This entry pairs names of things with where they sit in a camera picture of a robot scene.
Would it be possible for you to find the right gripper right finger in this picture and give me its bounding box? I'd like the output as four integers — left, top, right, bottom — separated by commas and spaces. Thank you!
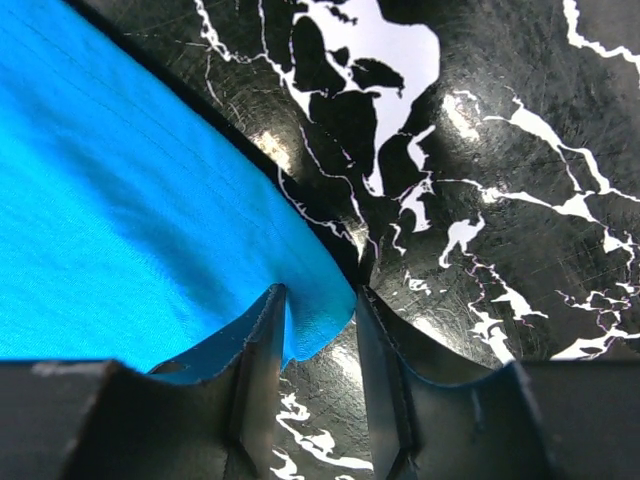
356, 286, 639, 479

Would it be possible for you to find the blue t shirt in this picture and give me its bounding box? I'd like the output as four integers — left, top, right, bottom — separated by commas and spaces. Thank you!
1, 1, 356, 371

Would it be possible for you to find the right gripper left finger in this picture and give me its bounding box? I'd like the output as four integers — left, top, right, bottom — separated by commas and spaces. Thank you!
1, 284, 286, 479

